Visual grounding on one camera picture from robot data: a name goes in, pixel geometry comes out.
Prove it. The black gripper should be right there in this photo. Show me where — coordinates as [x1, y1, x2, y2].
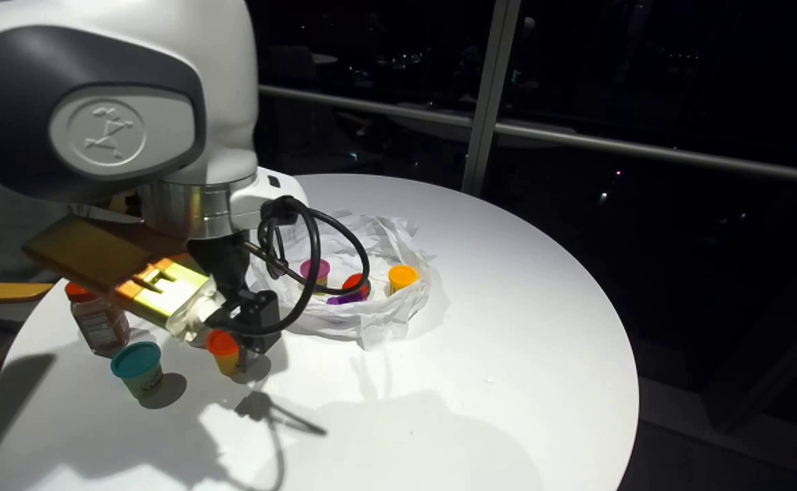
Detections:
[187, 235, 280, 355]

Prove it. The orange-lid dough tub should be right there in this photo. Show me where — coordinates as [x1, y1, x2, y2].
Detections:
[204, 329, 239, 376]

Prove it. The purple dough tub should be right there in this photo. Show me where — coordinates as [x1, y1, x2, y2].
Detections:
[327, 292, 354, 306]

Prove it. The red-lid small tub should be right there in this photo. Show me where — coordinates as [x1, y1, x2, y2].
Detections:
[342, 273, 372, 301]

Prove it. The pink-lid dough tub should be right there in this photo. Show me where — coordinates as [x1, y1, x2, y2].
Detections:
[299, 260, 331, 283]

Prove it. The yellow-lid dough tub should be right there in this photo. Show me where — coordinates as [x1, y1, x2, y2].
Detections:
[387, 264, 421, 292]

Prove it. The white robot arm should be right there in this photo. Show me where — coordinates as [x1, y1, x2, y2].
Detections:
[0, 0, 306, 352]

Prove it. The white plastic bag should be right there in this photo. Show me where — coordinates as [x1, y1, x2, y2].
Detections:
[291, 209, 433, 350]

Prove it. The teal-lid dough tub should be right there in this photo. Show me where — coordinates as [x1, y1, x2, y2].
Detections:
[111, 340, 163, 399]

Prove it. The red-lid spice jar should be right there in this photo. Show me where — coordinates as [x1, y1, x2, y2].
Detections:
[66, 283, 127, 358]

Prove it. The metal window railing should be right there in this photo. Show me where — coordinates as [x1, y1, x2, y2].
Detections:
[250, 0, 797, 183]

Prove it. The black looped cable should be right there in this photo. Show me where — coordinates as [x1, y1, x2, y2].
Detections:
[253, 194, 374, 336]

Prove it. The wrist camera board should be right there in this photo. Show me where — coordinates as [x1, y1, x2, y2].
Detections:
[25, 216, 223, 340]

